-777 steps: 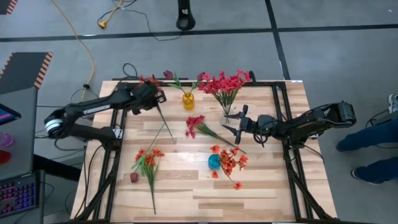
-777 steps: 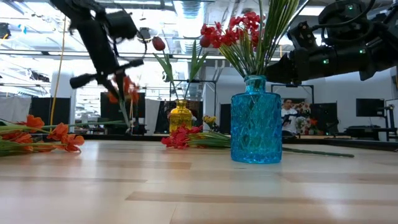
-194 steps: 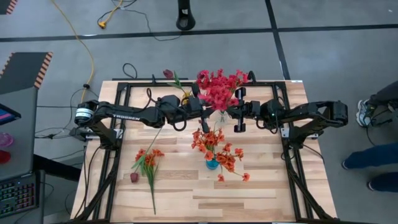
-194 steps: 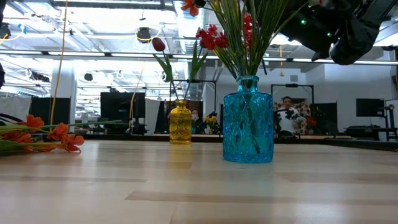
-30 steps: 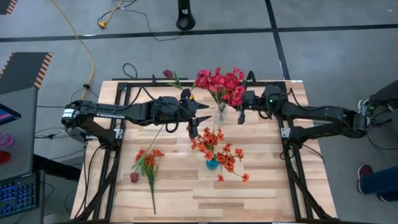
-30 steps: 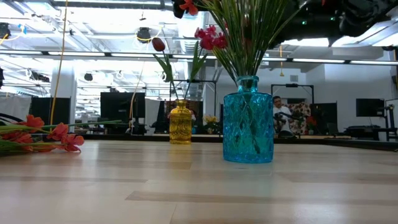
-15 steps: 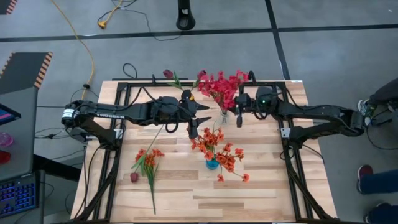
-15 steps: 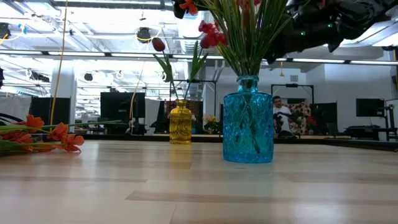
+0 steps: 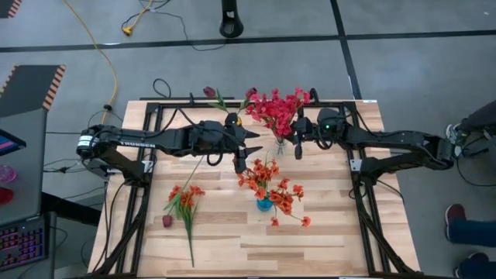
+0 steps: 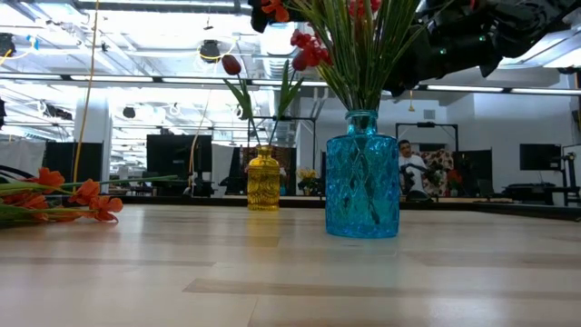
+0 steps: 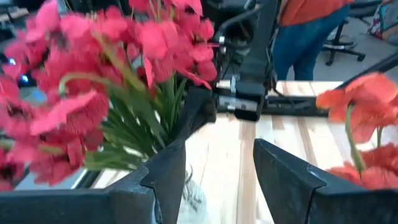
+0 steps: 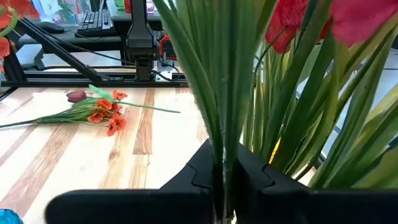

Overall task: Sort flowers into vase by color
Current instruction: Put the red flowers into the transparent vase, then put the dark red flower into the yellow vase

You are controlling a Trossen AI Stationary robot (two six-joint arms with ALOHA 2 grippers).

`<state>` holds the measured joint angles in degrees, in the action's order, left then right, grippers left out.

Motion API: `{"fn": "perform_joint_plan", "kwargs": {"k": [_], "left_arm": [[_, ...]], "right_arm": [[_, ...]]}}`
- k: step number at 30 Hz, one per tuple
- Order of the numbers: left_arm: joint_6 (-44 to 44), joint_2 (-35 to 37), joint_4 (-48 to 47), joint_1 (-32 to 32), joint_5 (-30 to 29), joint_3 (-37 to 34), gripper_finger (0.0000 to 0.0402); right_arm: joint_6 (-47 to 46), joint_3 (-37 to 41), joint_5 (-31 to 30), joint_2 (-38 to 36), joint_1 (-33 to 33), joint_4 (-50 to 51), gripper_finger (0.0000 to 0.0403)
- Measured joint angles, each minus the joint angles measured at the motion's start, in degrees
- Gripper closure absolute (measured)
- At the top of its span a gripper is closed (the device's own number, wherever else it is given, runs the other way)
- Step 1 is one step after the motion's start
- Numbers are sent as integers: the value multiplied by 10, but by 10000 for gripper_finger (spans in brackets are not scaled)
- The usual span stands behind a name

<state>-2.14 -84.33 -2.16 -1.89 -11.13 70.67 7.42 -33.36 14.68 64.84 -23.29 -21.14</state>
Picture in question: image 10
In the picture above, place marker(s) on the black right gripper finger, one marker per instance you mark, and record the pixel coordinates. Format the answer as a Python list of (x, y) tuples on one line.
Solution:
[(256, 16)]

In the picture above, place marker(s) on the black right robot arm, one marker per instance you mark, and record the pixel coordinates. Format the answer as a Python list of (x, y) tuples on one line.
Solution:
[(535, 18)]

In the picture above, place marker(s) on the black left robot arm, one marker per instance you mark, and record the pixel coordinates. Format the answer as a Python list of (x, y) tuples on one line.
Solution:
[(1, 113)]

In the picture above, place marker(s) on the yellow glass vase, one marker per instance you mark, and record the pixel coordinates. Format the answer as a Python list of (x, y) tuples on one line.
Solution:
[(263, 181)]

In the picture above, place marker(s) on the blue glass vase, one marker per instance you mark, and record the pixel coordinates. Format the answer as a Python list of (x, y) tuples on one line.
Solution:
[(340, 191)]

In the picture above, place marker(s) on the long ceiling light strip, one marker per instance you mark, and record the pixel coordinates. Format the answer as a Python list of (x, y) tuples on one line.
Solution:
[(204, 81)]

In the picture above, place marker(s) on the person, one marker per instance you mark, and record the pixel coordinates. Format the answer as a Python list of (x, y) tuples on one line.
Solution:
[(408, 161)]

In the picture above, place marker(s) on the black panel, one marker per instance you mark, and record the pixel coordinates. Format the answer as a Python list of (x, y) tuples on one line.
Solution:
[(472, 172), (59, 161)]

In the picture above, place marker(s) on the small black monitor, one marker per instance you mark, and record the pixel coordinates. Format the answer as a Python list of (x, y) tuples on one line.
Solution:
[(540, 156)]

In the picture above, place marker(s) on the white board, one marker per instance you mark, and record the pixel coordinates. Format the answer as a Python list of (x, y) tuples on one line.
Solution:
[(222, 168)]

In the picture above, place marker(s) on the small black ceiling lamp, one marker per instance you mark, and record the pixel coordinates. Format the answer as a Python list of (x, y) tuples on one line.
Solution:
[(129, 112)]

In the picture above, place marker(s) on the large black monitor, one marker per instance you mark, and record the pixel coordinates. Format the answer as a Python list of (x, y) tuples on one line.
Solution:
[(177, 156)]

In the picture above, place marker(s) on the dark desk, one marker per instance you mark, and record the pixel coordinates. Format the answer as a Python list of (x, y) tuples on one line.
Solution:
[(531, 188)]

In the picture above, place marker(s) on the yellow flower bunch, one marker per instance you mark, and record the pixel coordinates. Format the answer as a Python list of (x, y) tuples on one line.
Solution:
[(308, 174)]

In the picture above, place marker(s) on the black tripod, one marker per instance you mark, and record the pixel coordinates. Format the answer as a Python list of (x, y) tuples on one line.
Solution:
[(571, 170)]

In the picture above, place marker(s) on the ribbed silver ceiling duct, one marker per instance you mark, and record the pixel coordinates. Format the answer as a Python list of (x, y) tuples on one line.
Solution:
[(277, 45)]

